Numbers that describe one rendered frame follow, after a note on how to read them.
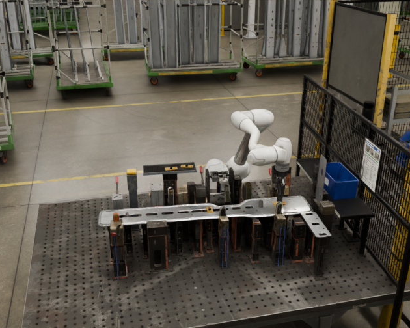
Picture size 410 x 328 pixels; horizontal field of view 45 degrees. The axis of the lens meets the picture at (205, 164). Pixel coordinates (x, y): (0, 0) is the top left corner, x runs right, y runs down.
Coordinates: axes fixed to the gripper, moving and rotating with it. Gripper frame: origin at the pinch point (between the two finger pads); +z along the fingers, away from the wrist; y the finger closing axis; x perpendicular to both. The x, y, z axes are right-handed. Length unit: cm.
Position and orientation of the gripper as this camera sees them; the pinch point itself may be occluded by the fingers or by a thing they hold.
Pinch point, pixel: (279, 197)
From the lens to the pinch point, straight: 326.6
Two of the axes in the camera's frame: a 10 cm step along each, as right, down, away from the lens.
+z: 0.0, 9.1, 4.1
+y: 1.5, 4.0, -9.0
